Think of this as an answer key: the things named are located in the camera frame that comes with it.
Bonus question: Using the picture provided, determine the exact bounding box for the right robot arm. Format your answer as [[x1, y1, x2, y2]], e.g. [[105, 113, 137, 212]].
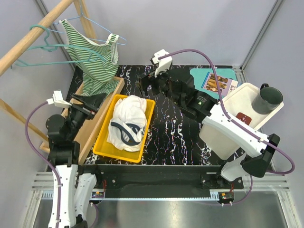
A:
[[136, 68, 280, 188]]

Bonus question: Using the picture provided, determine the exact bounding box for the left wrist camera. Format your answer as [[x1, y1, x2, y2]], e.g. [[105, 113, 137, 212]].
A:
[[47, 90, 72, 109]]

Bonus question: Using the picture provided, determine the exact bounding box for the dark green mug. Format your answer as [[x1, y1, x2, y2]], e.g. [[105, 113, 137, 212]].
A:
[[251, 83, 283, 114]]

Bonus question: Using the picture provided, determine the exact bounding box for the yellow plastic tray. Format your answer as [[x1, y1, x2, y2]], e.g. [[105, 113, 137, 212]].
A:
[[93, 95, 155, 163]]

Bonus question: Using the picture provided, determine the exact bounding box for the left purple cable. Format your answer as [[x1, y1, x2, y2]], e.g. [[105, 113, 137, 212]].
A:
[[24, 102, 62, 228]]

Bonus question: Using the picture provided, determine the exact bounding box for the teal plastic hanger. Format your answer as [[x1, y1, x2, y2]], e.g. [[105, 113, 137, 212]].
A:
[[14, 24, 105, 67]]

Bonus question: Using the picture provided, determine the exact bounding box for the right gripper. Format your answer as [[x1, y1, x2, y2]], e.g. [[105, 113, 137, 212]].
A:
[[135, 66, 182, 107]]

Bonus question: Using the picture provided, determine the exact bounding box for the small picture book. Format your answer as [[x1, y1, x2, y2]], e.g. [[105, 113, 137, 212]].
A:
[[201, 72, 238, 99]]

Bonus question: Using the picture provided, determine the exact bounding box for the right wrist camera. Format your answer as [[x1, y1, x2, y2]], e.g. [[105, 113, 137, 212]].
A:
[[151, 49, 172, 78]]

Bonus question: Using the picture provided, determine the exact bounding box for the red brown plug cube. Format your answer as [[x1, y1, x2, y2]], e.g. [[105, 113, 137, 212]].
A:
[[236, 112, 252, 125]]

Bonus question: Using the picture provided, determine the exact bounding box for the teal cutting mat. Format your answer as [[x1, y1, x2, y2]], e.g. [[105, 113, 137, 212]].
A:
[[190, 68, 237, 92]]

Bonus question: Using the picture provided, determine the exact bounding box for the white rectangular bin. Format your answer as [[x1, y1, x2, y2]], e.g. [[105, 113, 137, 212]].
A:
[[199, 83, 284, 160]]

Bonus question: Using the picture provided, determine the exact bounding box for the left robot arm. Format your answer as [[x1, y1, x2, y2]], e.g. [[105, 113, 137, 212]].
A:
[[46, 91, 106, 228]]

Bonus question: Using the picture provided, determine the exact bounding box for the green striped tank top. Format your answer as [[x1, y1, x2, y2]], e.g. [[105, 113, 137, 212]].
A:
[[59, 19, 119, 96]]

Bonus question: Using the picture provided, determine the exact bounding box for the white tank top navy trim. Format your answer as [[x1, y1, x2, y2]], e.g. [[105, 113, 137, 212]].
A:
[[107, 95, 147, 152]]

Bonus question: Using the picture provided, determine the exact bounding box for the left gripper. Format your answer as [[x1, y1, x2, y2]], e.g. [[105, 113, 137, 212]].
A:
[[67, 92, 107, 140]]

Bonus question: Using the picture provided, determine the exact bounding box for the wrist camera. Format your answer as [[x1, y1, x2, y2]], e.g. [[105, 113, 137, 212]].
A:
[[151, 49, 172, 78], [47, 90, 72, 109]]

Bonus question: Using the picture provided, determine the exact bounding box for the wooden clothes rack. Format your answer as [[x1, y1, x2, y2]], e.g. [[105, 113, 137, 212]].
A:
[[0, 0, 124, 164]]

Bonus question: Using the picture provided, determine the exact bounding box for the light blue wire hanger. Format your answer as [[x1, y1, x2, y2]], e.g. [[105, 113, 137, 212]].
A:
[[48, 1, 127, 46]]

